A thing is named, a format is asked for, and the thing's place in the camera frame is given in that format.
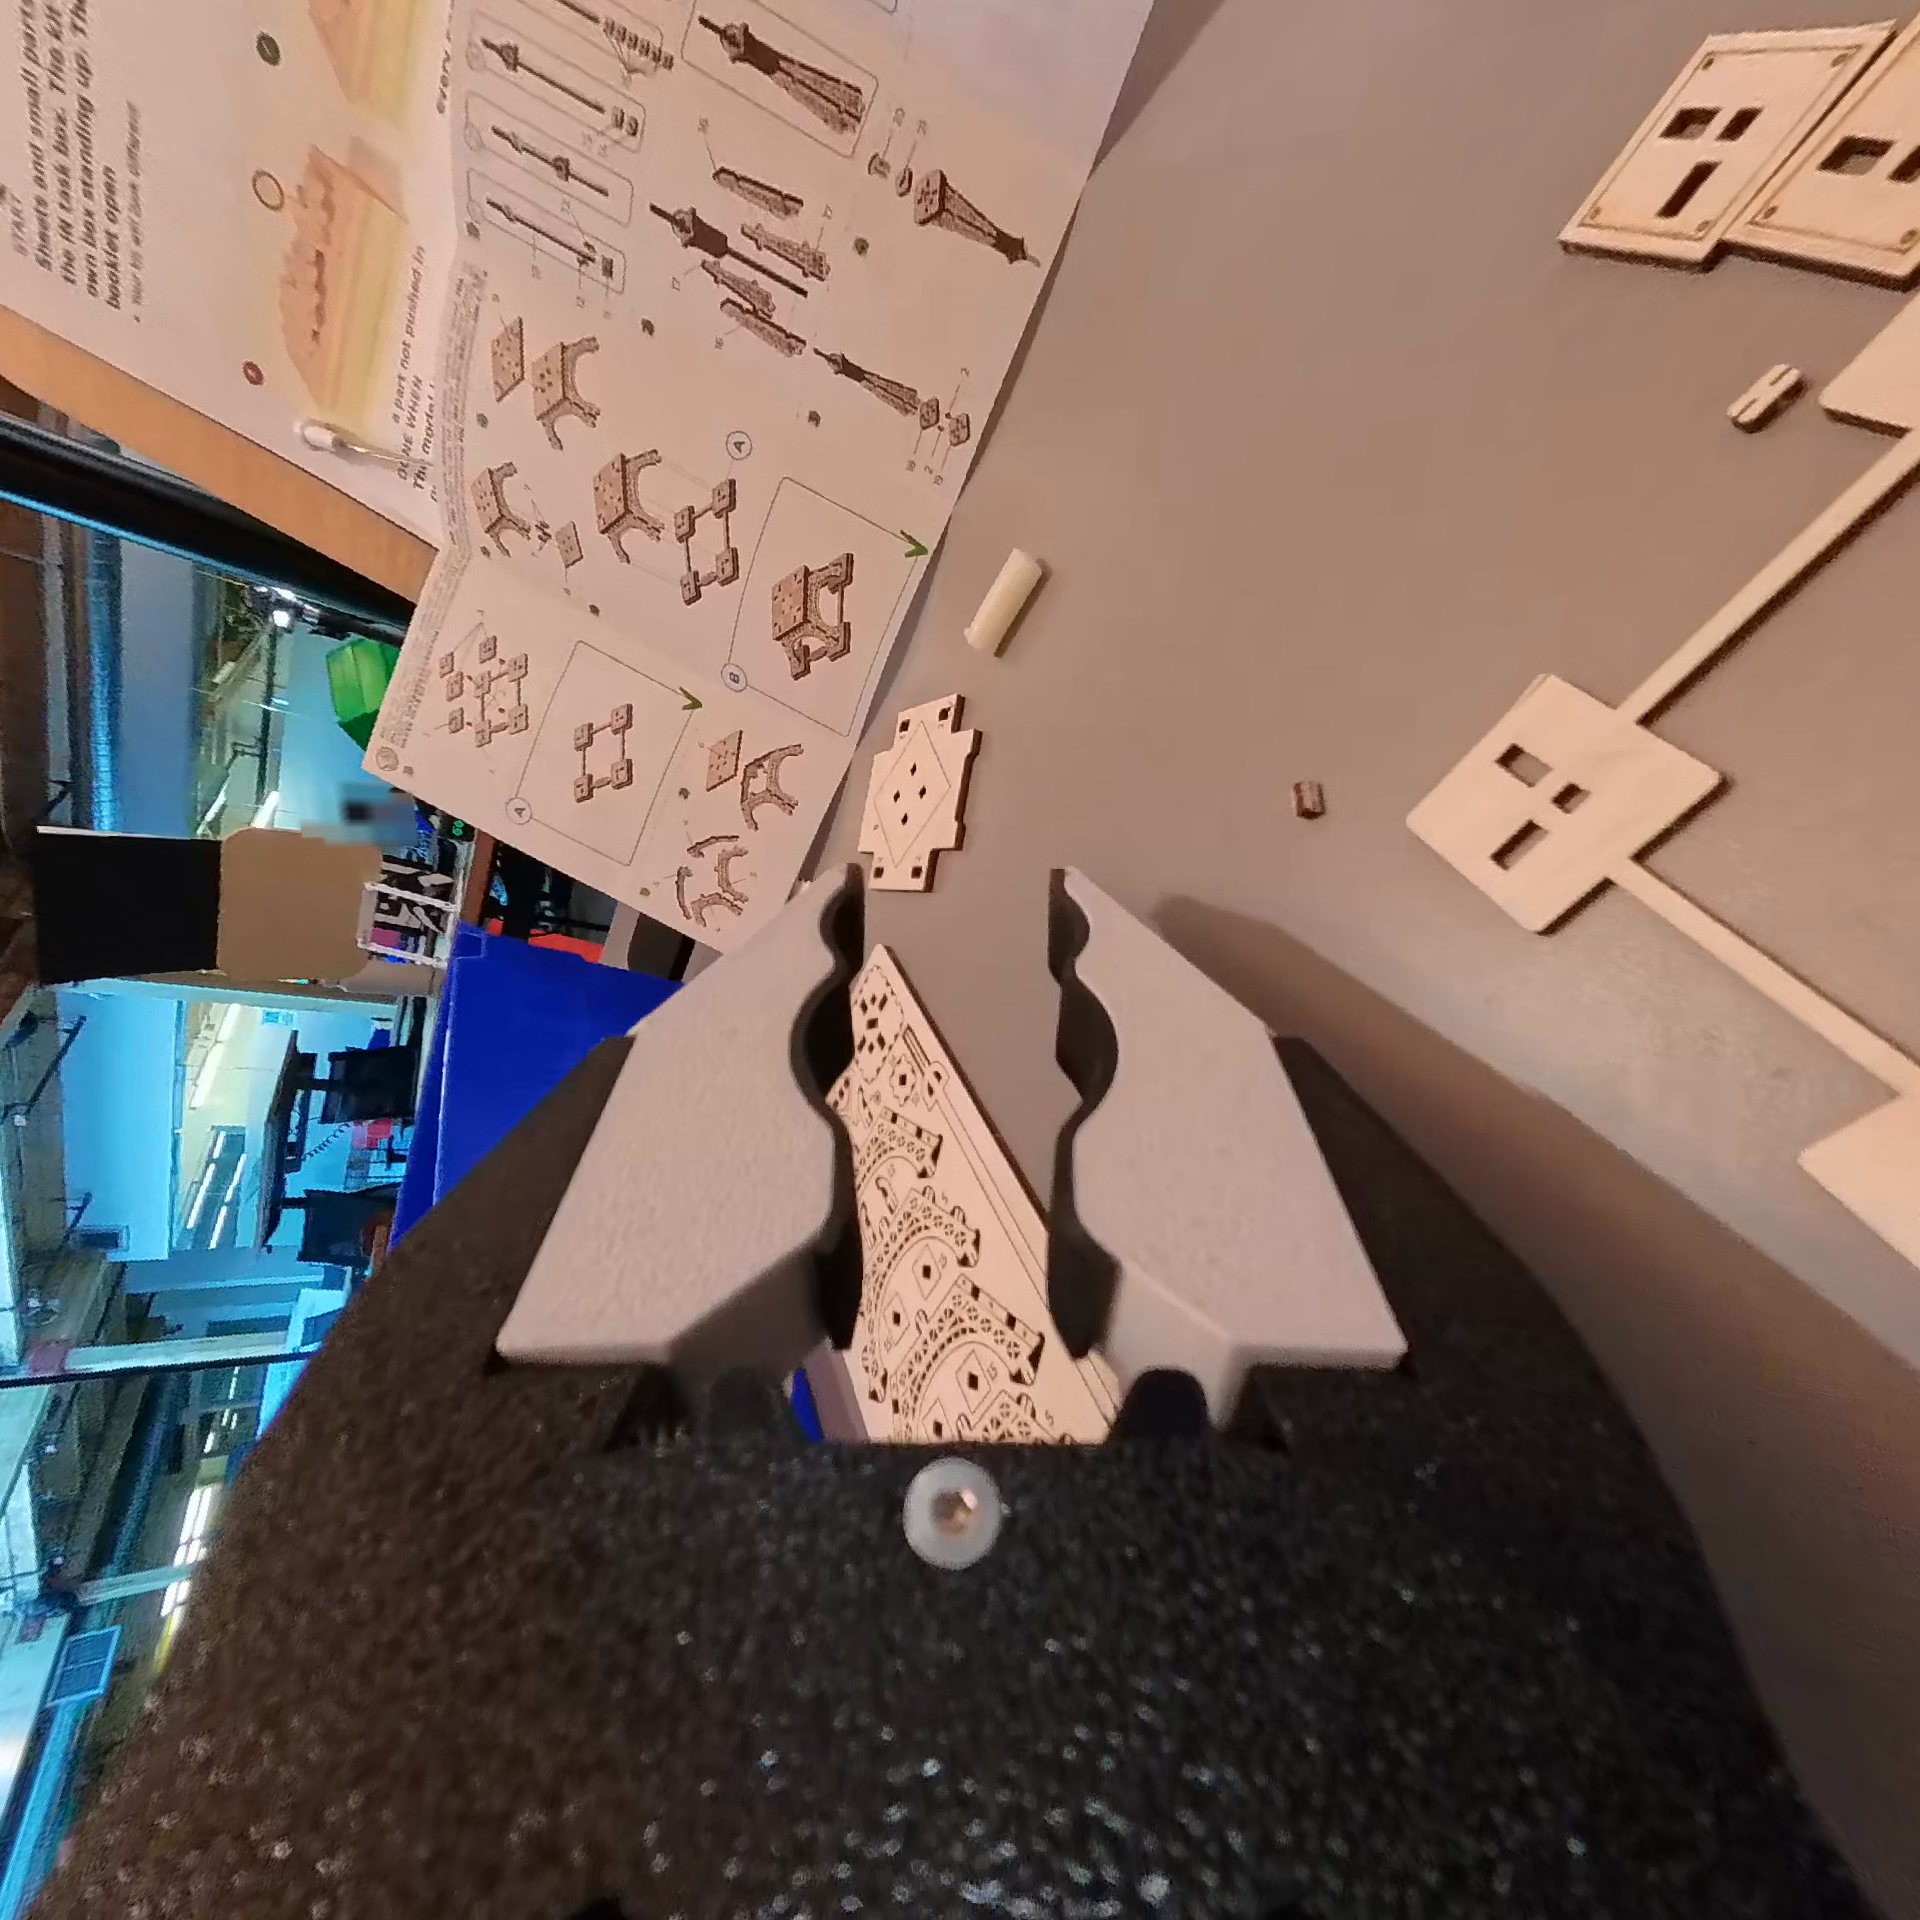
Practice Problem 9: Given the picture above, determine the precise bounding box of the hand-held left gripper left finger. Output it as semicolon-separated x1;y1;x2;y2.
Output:
494;866;872;1396

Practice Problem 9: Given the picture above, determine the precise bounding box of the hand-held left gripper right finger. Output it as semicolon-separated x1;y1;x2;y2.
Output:
1049;866;1413;1430

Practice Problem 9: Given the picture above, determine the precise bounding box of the engraved wooden part sheet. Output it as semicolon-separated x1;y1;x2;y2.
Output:
822;945;1125;1445

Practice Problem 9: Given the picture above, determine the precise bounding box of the wooden square base frame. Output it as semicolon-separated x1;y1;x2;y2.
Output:
1407;300;1920;1254

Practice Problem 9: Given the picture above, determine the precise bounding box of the grey desk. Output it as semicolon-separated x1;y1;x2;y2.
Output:
810;0;1920;1651

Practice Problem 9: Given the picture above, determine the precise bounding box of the blue plastic bin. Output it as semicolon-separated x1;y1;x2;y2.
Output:
394;918;697;1254

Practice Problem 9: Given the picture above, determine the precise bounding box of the cross-shaped wooden plate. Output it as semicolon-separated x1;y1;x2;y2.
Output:
858;693;985;893

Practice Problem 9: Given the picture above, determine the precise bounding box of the black panel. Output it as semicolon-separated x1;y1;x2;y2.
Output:
31;833;228;981

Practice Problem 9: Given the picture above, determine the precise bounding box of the white wax stick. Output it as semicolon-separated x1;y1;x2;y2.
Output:
964;549;1049;657

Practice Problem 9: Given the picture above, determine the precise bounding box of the white assembly instruction booklet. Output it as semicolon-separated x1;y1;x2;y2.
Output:
362;0;1157;952

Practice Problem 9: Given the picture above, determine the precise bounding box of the brown cardboard sheet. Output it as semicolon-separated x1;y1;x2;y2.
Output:
0;309;452;603

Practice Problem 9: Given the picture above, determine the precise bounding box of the square slotted wooden plate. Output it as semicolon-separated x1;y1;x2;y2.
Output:
1727;61;1920;287
1557;18;1899;273

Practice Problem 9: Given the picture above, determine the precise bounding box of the yellow printed instruction sheet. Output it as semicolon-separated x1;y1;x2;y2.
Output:
0;0;467;545

